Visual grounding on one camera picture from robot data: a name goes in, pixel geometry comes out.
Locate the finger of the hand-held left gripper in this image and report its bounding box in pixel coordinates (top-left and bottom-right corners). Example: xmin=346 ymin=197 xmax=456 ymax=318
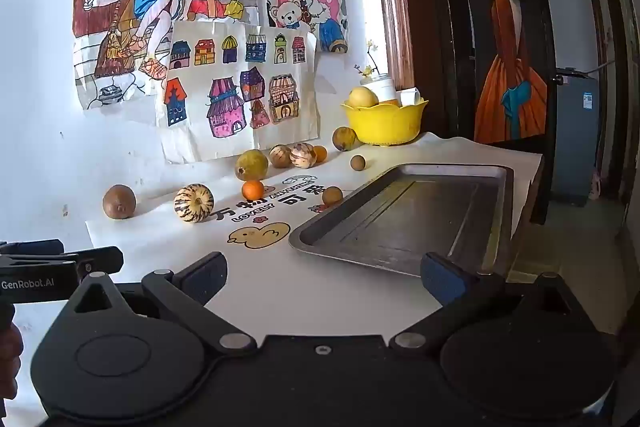
xmin=0 ymin=239 xmax=65 ymax=257
xmin=75 ymin=247 xmax=124 ymax=288

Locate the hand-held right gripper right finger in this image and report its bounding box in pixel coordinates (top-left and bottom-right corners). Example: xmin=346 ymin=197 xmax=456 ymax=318
xmin=390 ymin=252 xmax=587 ymax=355

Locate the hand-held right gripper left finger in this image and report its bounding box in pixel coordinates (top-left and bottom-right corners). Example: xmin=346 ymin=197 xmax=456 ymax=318
xmin=62 ymin=252 xmax=258 ymax=355

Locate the brown kiwi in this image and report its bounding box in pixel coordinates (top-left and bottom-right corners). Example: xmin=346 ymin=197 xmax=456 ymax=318
xmin=102 ymin=184 xmax=137 ymax=220

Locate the metal baking tray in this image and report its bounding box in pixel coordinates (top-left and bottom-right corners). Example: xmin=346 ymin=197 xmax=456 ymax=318
xmin=288 ymin=163 xmax=515 ymax=278

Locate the striped pepino melon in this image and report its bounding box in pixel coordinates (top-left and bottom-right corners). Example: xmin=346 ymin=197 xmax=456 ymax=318
xmin=173 ymin=183 xmax=215 ymax=224
xmin=290 ymin=142 xmax=316 ymax=170
xmin=269 ymin=144 xmax=293 ymax=169

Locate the green-brown pear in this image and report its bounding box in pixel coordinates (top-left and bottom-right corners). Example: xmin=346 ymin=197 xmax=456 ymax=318
xmin=236 ymin=149 xmax=270 ymax=182

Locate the brown pear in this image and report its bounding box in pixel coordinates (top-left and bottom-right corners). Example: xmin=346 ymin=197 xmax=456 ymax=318
xmin=332 ymin=126 xmax=357 ymax=152

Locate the person's left hand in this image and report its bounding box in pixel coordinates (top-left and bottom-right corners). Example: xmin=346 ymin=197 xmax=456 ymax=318
xmin=0 ymin=322 xmax=24 ymax=402

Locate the white printed table mat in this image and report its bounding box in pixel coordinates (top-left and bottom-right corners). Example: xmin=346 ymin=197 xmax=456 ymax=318
xmin=85 ymin=132 xmax=543 ymax=344

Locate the yellow plastic bowl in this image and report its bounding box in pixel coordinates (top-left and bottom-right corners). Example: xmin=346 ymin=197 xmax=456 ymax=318
xmin=341 ymin=99 xmax=430 ymax=146

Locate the colourful houses drawing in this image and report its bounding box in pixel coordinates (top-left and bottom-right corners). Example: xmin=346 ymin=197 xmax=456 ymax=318
xmin=155 ymin=21 xmax=321 ymax=165

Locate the grey appliance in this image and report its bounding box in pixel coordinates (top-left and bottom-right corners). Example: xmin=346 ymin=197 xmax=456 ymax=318
xmin=550 ymin=67 xmax=601 ymax=208

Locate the yellow pear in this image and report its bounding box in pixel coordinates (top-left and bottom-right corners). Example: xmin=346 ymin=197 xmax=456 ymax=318
xmin=348 ymin=87 xmax=379 ymax=109

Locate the white vase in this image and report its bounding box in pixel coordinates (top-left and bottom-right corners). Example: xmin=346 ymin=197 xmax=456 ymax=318
xmin=360 ymin=74 xmax=397 ymax=104

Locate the orange dress door poster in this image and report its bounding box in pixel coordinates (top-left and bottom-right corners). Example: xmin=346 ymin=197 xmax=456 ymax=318
xmin=462 ymin=0 xmax=551 ymax=145

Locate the yellow flower sprig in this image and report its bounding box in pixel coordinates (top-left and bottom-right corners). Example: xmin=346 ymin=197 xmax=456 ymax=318
xmin=354 ymin=39 xmax=381 ymax=78

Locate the dark door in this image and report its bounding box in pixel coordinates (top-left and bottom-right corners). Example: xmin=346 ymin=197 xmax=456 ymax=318
xmin=390 ymin=0 xmax=559 ymax=228

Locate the wooden door frame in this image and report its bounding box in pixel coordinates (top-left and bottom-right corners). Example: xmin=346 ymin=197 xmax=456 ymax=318
xmin=367 ymin=0 xmax=417 ymax=94

